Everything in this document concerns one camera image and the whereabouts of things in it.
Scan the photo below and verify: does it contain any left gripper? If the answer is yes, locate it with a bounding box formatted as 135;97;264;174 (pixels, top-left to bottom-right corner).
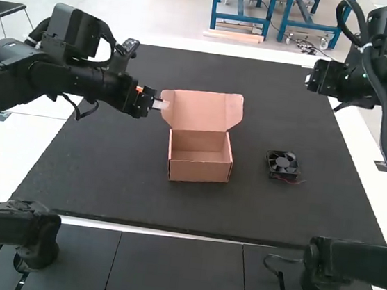
118;73;173;122

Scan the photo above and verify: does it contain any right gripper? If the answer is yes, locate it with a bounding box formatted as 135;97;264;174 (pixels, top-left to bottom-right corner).
302;56;356;103

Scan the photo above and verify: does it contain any cardboard box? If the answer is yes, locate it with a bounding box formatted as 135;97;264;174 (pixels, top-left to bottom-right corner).
150;85;247;189

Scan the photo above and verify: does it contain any black square fan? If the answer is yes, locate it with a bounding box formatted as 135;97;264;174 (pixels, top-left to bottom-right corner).
262;148;312;187

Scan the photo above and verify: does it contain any black mat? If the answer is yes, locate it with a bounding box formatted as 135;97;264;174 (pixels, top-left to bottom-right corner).
8;31;387;261

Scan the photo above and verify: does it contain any wooden plank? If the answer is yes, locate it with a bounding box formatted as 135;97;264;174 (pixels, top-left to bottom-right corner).
201;28;265;46

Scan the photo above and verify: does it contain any black chair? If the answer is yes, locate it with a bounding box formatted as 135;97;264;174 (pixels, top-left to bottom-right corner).
0;0;38;48

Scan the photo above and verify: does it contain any blue metal frame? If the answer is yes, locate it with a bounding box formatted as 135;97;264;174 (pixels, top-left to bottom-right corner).
208;0;278;42
276;0;358;52

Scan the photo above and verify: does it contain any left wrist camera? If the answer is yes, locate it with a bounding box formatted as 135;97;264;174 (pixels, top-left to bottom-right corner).
114;35;142;59

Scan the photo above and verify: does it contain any black cable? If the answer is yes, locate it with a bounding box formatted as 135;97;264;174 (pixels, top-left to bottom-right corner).
313;0;387;213
47;91;101;124
261;252;308;282

